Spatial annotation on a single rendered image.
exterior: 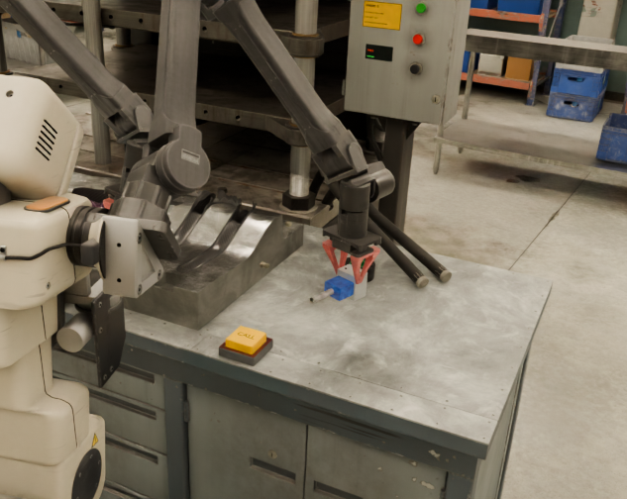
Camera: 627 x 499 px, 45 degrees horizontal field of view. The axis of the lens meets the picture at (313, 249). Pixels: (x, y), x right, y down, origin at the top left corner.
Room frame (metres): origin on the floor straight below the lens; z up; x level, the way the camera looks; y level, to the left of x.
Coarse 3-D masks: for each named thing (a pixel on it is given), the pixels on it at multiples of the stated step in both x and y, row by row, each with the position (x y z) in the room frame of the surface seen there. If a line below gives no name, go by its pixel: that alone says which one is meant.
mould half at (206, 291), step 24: (168, 216) 1.68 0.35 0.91; (216, 216) 1.66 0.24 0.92; (264, 216) 1.65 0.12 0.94; (192, 240) 1.60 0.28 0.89; (240, 240) 1.58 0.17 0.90; (264, 240) 1.60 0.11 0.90; (288, 240) 1.71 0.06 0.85; (168, 264) 1.46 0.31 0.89; (216, 264) 1.48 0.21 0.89; (240, 264) 1.49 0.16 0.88; (192, 288) 1.35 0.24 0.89; (216, 288) 1.40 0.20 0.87; (240, 288) 1.49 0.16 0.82; (144, 312) 1.39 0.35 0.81; (168, 312) 1.36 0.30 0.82; (192, 312) 1.34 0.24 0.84; (216, 312) 1.40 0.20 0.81
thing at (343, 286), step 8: (344, 272) 1.33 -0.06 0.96; (352, 272) 1.33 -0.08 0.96; (360, 272) 1.33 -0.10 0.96; (328, 280) 1.31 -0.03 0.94; (336, 280) 1.31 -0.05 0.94; (344, 280) 1.32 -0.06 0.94; (352, 280) 1.31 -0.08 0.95; (328, 288) 1.30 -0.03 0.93; (336, 288) 1.29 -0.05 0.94; (344, 288) 1.29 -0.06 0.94; (352, 288) 1.31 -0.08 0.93; (360, 288) 1.32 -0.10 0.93; (320, 296) 1.27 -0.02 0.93; (336, 296) 1.29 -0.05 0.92; (344, 296) 1.29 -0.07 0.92; (352, 296) 1.31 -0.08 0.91; (360, 296) 1.32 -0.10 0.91
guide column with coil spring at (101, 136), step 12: (84, 0) 2.40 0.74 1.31; (96, 0) 2.40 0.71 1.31; (84, 12) 2.40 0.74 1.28; (96, 12) 2.40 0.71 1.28; (84, 24) 2.40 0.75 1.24; (96, 24) 2.40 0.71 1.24; (96, 36) 2.40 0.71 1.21; (96, 48) 2.40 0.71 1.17; (96, 120) 2.39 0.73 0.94; (96, 132) 2.39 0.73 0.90; (108, 132) 2.41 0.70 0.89; (96, 144) 2.39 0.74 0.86; (108, 144) 2.41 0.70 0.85; (96, 156) 2.40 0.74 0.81; (108, 156) 2.41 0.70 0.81
